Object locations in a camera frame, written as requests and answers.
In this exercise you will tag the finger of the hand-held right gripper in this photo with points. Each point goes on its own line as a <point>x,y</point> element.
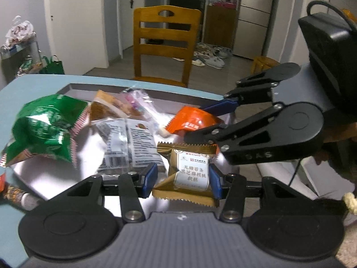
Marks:
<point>220,106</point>
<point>206,136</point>

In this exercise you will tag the wooden chair with cutout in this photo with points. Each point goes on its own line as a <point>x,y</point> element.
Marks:
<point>164,47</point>

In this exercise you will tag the clear candy packet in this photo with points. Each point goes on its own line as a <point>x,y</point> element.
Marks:
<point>145,103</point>

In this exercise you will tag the grey rimmed white tray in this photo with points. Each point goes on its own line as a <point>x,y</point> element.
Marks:
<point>83,156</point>

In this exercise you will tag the brown clear snack packet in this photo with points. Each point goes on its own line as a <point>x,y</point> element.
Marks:
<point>108,106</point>

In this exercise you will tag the pile of colourful packets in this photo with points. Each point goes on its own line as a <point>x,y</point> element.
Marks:
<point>29,67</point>

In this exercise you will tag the green snack packet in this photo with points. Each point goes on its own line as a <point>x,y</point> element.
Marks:
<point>41,125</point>

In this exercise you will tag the pale refrigerator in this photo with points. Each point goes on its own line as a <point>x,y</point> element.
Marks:
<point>255,19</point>

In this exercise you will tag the pile of shoes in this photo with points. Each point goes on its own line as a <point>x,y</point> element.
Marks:
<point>209,57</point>

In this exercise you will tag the orange snack packet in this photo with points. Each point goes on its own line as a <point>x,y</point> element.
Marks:
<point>192,120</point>

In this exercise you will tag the clear packet with black print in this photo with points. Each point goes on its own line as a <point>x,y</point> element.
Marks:
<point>134,142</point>

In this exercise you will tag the green tote bag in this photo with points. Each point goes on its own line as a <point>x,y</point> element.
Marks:
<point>53,67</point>

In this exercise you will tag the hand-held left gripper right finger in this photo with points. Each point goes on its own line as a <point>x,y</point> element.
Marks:
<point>215,181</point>

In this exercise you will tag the white printed plastic bag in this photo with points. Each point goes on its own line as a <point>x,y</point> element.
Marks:
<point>19,32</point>

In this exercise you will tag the gold snack packet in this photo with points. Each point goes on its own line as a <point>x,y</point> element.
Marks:
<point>189,170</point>

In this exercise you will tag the patterned snack stick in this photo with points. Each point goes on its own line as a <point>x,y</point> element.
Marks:
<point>19,196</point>

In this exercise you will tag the small wooden stool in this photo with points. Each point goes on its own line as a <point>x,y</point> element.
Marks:
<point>265,62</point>

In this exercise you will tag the brown wooden cabinet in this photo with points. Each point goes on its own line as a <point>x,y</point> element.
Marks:
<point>220,25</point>

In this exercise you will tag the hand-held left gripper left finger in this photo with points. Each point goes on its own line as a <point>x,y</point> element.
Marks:
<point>149,180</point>

